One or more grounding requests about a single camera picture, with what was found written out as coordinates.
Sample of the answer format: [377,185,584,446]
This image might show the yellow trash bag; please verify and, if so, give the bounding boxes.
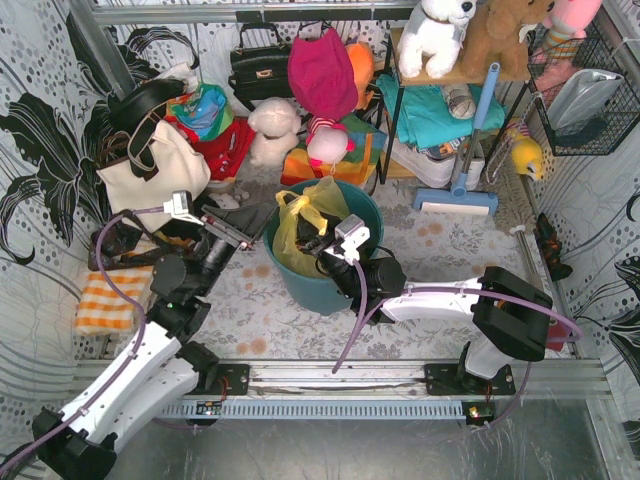
[272,177,350,278]

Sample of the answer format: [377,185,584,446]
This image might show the teal trash bin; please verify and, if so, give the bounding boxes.
[263,180,384,316]

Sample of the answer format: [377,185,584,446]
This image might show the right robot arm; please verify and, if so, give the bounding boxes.
[293,215,552,396]

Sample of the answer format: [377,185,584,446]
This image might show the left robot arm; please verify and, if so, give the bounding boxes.
[32,202,276,479]

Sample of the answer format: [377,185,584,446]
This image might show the cream canvas tote bag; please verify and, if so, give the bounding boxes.
[98,120,211,213]

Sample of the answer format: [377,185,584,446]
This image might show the rainbow striped bag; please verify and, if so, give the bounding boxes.
[280,114,387,186]

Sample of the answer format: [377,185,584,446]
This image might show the colourful printed bag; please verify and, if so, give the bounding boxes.
[164,83,234,143]

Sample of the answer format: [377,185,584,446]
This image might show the magenta cloth bag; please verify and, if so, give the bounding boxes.
[288,27,358,121]

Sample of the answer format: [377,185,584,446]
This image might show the red cloth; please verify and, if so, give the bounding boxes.
[192,117,256,181]

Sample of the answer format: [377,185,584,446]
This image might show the white pink plush toy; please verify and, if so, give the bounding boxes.
[306,116,355,169]

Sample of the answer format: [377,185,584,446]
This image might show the cream plush lamb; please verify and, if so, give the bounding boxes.
[248,97,302,167]

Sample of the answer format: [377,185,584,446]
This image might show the white sneakers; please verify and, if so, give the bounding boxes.
[391,141,485,190]

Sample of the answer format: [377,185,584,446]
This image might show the black leather handbag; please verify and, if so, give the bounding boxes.
[228,22,294,112]

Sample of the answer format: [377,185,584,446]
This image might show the blue floor mop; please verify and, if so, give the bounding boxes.
[414,62,501,216]

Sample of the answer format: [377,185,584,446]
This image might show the orange checkered cloth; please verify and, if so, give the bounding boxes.
[74,267,152,335]

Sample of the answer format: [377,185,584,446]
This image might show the teal folded towel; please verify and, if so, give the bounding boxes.
[376,74,506,149]

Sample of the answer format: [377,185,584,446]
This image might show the orange plush toy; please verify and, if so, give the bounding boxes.
[346,42,374,110]

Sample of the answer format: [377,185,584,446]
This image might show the grey patterned shoe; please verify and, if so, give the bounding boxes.
[441,84,476,120]

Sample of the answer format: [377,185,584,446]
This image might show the grey chenille mop head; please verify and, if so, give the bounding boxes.
[490,160,536,234]

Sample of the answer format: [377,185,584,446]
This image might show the yellow plush duck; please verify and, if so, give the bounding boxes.
[506,122,543,181]

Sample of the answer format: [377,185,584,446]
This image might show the white husky plush dog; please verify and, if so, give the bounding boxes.
[398,0,476,79]

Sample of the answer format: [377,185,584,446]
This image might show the purple orange sock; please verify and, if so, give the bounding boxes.
[546,321,571,352]

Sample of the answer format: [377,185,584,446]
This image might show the brown plush dog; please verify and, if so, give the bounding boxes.
[461,0,555,79]

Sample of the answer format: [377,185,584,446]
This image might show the silver foil pouch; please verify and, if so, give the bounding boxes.
[547,69,624,130]

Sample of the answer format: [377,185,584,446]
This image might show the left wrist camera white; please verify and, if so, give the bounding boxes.
[163,190,204,226]

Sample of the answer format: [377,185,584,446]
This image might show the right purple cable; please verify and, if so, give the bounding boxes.
[331,257,584,427]

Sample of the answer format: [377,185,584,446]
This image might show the purple cable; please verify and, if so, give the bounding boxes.
[331,257,584,427]
[0,205,221,476]

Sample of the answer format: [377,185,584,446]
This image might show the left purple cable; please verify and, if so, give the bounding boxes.
[0,205,221,476]

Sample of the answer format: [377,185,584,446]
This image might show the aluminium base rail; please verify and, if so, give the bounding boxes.
[218,358,613,400]

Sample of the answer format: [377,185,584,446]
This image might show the black wire basket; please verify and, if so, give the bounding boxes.
[528,25,639,157]

